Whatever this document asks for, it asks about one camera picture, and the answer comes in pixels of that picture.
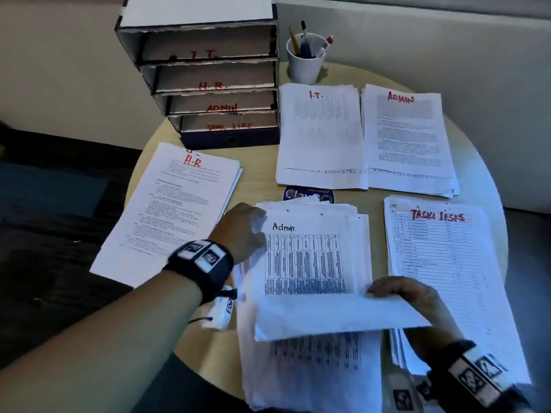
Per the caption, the person's right hand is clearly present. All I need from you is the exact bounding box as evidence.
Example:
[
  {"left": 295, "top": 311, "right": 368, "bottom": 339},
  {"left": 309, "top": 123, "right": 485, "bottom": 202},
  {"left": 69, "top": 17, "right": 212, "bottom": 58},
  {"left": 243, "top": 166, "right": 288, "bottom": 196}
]
[{"left": 366, "top": 276, "right": 464, "bottom": 362}]

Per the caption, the person's left hand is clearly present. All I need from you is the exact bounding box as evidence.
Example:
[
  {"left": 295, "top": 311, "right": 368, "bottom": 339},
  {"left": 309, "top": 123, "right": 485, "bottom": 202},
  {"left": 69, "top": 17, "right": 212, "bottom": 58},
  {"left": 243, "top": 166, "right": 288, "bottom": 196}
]
[{"left": 208, "top": 202, "right": 267, "bottom": 265}]

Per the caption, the Task Lists paper stack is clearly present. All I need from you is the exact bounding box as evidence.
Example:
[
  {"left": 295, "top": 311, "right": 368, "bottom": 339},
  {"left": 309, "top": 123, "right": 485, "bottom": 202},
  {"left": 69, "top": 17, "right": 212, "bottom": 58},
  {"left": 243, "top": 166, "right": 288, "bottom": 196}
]
[{"left": 383, "top": 195, "right": 531, "bottom": 385}]

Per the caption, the H.R. paper stack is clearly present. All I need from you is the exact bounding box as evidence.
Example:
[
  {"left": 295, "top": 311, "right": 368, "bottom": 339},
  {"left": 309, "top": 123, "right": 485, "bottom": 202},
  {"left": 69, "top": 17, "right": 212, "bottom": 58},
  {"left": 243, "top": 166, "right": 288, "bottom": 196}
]
[{"left": 89, "top": 142, "right": 243, "bottom": 289}]

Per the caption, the stack of papers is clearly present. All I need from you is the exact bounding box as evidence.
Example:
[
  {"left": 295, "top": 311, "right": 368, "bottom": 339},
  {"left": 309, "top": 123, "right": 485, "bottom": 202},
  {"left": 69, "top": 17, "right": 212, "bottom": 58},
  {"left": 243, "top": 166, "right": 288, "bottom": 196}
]
[{"left": 384, "top": 197, "right": 530, "bottom": 383}]

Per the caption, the sheaf of papers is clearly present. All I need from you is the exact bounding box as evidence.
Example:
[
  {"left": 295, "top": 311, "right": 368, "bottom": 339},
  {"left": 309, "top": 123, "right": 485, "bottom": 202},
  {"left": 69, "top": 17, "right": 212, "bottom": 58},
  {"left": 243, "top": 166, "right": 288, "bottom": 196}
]
[{"left": 90, "top": 143, "right": 240, "bottom": 287}]

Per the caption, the I.T. paper stack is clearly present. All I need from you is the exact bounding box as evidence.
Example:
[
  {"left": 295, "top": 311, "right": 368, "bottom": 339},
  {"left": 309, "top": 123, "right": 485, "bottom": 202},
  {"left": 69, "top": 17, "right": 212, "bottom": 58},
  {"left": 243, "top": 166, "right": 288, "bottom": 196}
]
[{"left": 275, "top": 83, "right": 370, "bottom": 190}]

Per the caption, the unsorted paper stack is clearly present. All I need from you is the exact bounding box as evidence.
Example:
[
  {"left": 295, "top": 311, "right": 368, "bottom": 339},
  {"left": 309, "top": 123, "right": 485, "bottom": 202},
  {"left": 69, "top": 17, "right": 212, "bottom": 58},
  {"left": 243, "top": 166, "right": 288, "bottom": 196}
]
[{"left": 247, "top": 205, "right": 433, "bottom": 344}]

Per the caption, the unsorted pile of papers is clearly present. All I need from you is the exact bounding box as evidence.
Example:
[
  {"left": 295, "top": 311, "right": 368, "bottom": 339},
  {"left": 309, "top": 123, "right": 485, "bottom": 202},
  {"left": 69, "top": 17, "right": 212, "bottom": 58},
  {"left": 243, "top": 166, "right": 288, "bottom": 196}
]
[{"left": 232, "top": 201, "right": 384, "bottom": 413}]

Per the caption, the Admin paper stack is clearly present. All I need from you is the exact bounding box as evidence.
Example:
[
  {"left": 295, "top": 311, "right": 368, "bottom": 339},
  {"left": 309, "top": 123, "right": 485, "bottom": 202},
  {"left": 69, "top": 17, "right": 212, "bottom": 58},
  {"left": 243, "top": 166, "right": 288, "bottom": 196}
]
[{"left": 360, "top": 83, "right": 460, "bottom": 198}]

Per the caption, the paper sheet marked ADMIN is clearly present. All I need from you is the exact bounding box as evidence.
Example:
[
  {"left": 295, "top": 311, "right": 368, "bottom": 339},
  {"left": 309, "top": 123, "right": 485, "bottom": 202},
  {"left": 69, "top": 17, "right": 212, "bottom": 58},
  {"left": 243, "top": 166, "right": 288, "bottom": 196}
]
[{"left": 362, "top": 84, "right": 457, "bottom": 173}]

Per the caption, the cardboard document tray organizer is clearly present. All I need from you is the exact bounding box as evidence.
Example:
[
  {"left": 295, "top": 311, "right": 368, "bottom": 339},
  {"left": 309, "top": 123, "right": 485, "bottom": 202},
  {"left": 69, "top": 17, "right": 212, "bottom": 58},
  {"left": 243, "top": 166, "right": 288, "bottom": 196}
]
[{"left": 114, "top": 0, "right": 280, "bottom": 67}]

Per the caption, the person's left forearm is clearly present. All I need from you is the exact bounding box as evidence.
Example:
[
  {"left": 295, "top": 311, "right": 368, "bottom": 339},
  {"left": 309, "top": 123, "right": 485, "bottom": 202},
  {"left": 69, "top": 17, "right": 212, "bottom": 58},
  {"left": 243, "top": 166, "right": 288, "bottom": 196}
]
[{"left": 0, "top": 270, "right": 203, "bottom": 413}]

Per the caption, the round wooden table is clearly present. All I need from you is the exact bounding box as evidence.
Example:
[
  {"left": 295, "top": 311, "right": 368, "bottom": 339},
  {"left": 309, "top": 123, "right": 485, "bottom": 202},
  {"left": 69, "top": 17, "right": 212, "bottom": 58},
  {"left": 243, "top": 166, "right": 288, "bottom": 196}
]
[{"left": 123, "top": 62, "right": 510, "bottom": 392}]

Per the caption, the blue round disc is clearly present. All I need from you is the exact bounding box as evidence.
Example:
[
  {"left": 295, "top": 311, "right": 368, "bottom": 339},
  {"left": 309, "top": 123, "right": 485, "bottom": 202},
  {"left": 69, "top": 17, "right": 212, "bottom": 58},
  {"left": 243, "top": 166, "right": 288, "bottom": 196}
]
[{"left": 282, "top": 186, "right": 335, "bottom": 205}]

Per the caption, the white pen cup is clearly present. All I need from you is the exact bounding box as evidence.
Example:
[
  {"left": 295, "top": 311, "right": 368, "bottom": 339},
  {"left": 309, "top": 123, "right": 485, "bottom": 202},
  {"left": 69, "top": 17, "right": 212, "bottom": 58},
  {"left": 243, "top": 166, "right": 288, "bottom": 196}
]
[{"left": 286, "top": 33, "right": 328, "bottom": 85}]

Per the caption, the white red-capped marker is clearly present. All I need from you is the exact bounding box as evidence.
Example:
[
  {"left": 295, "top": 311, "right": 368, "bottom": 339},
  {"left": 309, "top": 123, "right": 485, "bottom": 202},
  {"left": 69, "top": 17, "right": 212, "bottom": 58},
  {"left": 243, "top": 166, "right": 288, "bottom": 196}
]
[{"left": 314, "top": 34, "right": 335, "bottom": 57}]

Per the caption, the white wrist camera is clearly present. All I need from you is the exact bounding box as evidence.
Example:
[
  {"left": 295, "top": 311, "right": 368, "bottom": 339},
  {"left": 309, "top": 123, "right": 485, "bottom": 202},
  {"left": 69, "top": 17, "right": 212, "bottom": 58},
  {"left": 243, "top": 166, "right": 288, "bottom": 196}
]
[
  {"left": 202, "top": 286, "right": 238, "bottom": 332},
  {"left": 383, "top": 369, "right": 436, "bottom": 413}
]

